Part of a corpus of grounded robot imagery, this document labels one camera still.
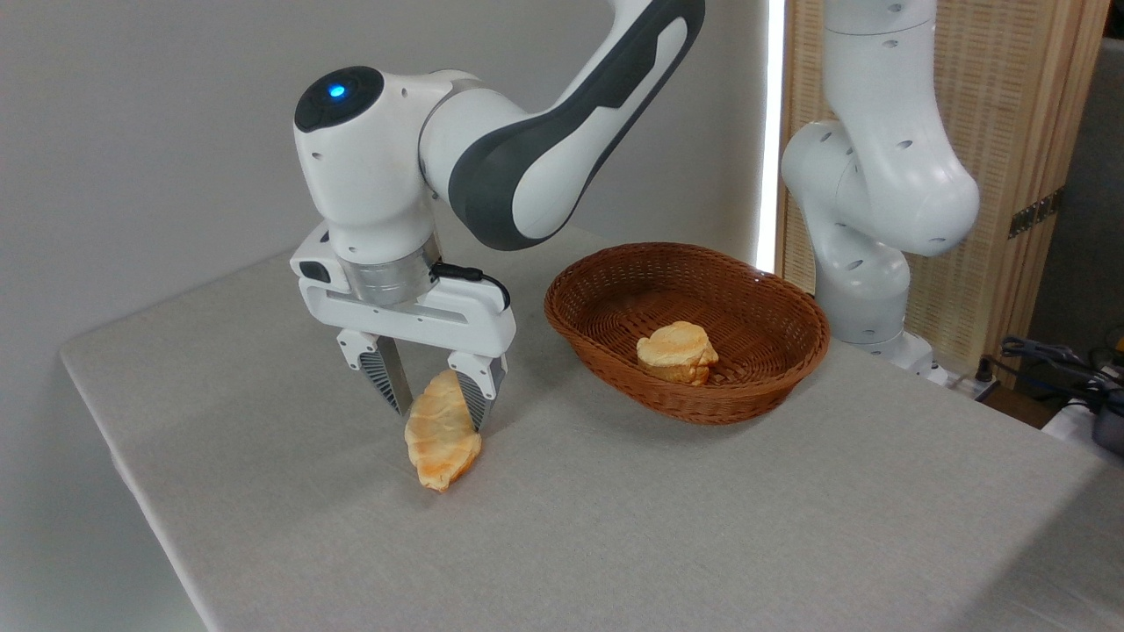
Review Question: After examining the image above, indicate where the white power strip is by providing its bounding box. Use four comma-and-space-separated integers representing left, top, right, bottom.
944, 369, 1002, 402

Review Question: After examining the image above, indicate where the brown wicker basket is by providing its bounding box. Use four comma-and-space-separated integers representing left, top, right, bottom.
544, 242, 832, 427

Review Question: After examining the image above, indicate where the long golden bread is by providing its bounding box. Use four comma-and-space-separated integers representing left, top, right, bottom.
404, 369, 483, 492

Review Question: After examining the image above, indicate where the white vertical light strip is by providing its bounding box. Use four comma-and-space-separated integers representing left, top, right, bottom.
757, 0, 787, 273

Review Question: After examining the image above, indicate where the grey tablecloth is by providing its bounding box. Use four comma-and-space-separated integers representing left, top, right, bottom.
60, 224, 1124, 632

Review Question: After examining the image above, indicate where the wooden folding screen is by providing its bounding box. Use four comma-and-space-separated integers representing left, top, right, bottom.
776, 0, 1112, 378

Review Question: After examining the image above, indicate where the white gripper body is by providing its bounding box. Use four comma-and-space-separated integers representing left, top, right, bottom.
290, 221, 517, 358

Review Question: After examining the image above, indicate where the round golden bread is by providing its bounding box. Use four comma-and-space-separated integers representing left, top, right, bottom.
636, 320, 720, 387

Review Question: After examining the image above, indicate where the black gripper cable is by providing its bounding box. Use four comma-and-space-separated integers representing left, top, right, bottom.
430, 262, 512, 312

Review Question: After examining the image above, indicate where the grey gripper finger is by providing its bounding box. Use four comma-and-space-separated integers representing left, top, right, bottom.
336, 328, 415, 418
446, 349, 508, 433

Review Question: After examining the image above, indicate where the black cable bundle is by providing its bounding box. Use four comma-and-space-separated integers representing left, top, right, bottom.
983, 336, 1124, 413

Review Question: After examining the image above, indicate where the black screen hinge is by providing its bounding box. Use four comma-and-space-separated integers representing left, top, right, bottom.
1008, 189, 1063, 240

